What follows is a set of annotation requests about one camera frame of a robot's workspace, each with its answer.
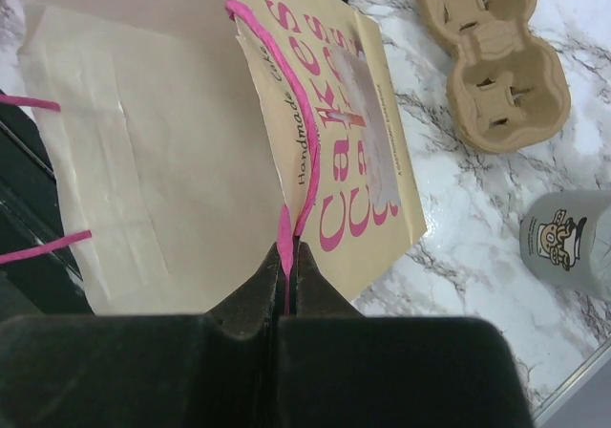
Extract pink beige paper bag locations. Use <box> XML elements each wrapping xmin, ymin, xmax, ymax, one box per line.
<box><xmin>19</xmin><ymin>0</ymin><xmax>426</xmax><ymax>314</ymax></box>

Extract brown cardboard cup carrier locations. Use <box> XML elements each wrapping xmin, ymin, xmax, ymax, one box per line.
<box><xmin>416</xmin><ymin>0</ymin><xmax>571</xmax><ymax>154</ymax></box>

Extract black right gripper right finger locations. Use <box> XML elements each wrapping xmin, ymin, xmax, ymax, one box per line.
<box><xmin>276</xmin><ymin>242</ymin><xmax>530</xmax><ymax>427</ymax></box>

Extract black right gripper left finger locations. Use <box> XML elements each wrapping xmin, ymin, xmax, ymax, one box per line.
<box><xmin>1</xmin><ymin>249</ymin><xmax>282</xmax><ymax>427</ymax></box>

